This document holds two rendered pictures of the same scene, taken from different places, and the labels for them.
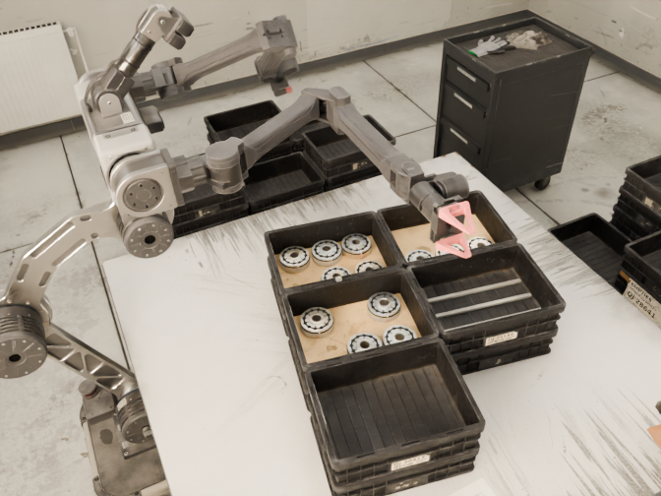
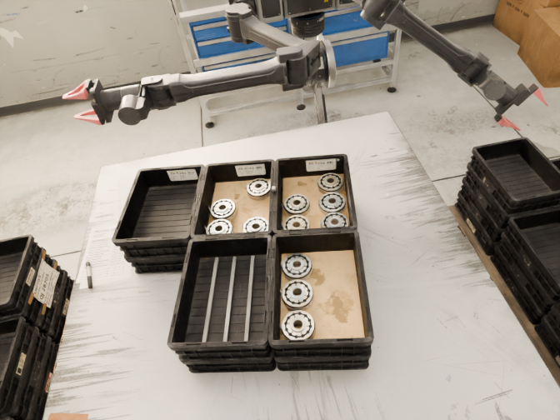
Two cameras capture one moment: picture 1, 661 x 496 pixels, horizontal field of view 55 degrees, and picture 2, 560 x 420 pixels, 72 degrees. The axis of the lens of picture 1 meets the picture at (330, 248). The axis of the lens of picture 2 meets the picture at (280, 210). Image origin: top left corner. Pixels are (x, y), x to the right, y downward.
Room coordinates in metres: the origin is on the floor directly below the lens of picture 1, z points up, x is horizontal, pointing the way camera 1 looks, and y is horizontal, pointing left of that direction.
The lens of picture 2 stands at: (1.80, -1.01, 2.00)
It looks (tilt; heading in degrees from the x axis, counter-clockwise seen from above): 48 degrees down; 112
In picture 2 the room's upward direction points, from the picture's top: 10 degrees counter-clockwise
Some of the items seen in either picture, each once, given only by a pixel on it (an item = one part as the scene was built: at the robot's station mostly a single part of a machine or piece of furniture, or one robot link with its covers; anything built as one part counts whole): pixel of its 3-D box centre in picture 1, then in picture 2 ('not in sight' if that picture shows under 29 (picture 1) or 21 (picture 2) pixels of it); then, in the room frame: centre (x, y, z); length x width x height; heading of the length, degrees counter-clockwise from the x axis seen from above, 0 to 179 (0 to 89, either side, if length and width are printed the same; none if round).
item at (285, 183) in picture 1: (279, 202); (550, 265); (2.60, 0.25, 0.31); 0.40 x 0.30 x 0.34; 114
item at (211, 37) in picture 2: not in sight; (244, 51); (0.65, 1.71, 0.60); 0.72 x 0.03 x 0.56; 24
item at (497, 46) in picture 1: (488, 45); not in sight; (3.12, -0.87, 0.88); 0.25 x 0.19 x 0.03; 114
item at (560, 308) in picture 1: (483, 287); (224, 287); (1.35, -0.46, 0.92); 0.40 x 0.30 x 0.02; 104
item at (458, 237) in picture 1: (456, 238); (88, 109); (0.99, -0.26, 1.44); 0.09 x 0.07 x 0.07; 23
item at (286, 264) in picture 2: (420, 260); (297, 265); (1.54, -0.30, 0.86); 0.10 x 0.10 x 0.01
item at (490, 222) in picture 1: (443, 238); (317, 291); (1.64, -0.39, 0.87); 0.40 x 0.30 x 0.11; 104
